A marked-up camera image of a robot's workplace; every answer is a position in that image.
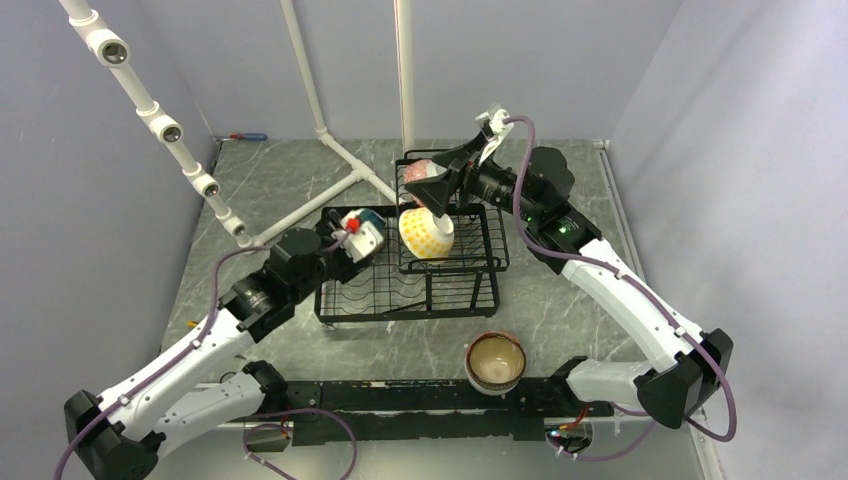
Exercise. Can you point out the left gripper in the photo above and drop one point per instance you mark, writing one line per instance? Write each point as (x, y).
(349, 264)

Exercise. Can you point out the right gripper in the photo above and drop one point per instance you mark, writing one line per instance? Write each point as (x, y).
(436, 191)

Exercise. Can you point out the blue yellow patterned bowl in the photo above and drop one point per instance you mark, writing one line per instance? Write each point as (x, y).
(427, 237)

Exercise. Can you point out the red patterned bowl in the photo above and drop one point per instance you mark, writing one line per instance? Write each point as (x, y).
(419, 170)

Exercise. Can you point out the teal white bowl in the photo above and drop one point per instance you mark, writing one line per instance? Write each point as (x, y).
(366, 228)

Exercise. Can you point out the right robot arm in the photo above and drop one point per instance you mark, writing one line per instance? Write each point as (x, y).
(683, 366)

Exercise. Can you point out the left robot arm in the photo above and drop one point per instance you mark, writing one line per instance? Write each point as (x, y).
(124, 431)

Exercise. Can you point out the red blue screwdriver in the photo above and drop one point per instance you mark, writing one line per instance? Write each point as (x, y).
(252, 137)

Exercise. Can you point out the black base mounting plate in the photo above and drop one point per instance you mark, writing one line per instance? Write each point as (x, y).
(329, 411)

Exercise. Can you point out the brown glazed bowl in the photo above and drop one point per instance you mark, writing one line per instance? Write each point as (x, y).
(495, 362)

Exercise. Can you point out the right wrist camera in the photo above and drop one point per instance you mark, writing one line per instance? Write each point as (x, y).
(495, 129)

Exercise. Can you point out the black wire dish rack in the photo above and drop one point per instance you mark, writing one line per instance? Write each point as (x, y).
(397, 286)

